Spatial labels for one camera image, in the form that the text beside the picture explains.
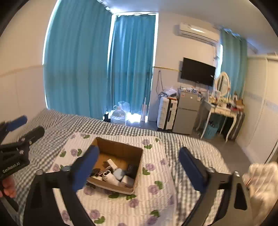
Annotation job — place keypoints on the dark suitcase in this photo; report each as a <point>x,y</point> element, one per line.
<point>237,125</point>

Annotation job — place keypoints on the white upright cleaning tool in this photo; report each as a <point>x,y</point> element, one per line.
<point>144,110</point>

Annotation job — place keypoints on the person's left hand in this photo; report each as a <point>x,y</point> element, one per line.
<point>8,188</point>

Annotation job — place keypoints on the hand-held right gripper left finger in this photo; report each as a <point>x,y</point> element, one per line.
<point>84,169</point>

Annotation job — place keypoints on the white charger plug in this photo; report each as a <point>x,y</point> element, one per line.
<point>127,181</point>

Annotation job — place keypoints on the clear water jug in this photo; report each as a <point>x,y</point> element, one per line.
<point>118,116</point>

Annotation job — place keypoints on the wide teal curtain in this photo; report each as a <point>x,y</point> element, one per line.
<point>76,60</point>

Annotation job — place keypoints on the white dressing table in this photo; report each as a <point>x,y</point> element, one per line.
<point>217,110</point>

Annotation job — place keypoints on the white tube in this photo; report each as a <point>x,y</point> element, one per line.
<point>112,163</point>

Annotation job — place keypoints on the white air conditioner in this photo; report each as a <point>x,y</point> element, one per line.
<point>197,32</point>

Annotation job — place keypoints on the small black floor object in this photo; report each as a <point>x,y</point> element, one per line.
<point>106,117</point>

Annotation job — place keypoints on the cardboard box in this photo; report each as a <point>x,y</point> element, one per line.
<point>121,152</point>

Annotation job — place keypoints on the crumpled plastic bag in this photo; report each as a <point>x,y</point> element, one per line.
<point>169,92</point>

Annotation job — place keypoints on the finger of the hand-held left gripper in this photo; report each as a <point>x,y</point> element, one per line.
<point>32,134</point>
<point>17,122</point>

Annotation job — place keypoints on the white quilted cloth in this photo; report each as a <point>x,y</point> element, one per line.
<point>262,186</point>

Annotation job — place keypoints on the teal basket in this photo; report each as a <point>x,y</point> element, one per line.
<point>211,131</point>

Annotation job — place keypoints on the white louvred wardrobe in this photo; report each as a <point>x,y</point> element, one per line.
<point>258,104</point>

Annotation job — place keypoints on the white floral quilt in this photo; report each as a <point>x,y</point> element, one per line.
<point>156,180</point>

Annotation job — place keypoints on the narrow teal curtain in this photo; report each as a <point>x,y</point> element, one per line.
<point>132,65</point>

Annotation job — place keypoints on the white cylindrical bottle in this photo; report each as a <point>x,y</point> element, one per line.
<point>110,177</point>

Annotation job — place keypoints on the light blue small object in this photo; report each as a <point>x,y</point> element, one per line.
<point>118,174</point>

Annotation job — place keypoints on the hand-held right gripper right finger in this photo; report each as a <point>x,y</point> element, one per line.
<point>192,171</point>

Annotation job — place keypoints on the black wall television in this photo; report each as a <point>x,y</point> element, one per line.
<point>197,71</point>

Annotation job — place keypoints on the white oval mirror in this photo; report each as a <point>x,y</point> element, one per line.
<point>222,84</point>

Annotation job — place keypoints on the silver small fridge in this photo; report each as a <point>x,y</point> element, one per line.
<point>186,113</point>

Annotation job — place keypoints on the teal curtain with eyelets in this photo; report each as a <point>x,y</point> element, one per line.
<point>233,63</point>

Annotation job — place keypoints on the white suitcase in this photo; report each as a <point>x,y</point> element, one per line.
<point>166,114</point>

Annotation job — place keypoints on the black case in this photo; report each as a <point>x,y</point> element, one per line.
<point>132,170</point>

